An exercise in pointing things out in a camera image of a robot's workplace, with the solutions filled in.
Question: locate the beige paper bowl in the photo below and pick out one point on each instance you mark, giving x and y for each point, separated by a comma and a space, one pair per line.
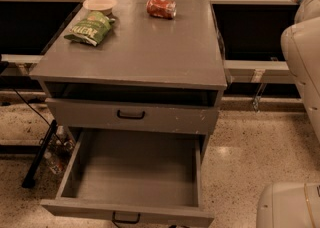
104, 6

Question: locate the open grey bottom drawer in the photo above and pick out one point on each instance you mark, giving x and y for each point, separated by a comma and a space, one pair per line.
133, 177

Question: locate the green chip bag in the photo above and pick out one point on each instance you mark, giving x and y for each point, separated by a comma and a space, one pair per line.
92, 29

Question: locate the grey drawer cabinet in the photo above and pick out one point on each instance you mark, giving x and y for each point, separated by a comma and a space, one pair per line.
143, 60

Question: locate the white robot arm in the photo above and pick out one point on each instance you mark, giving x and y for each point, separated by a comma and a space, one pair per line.
297, 204

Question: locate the clear acrylic bracket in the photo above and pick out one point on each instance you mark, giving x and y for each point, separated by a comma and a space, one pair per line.
258, 95

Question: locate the black stand leg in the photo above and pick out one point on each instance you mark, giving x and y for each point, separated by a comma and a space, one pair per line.
29, 181

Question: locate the bottles on floor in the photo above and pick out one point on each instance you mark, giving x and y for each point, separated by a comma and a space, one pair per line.
59, 150

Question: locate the grey middle drawer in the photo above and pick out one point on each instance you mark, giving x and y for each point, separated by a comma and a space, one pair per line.
135, 117

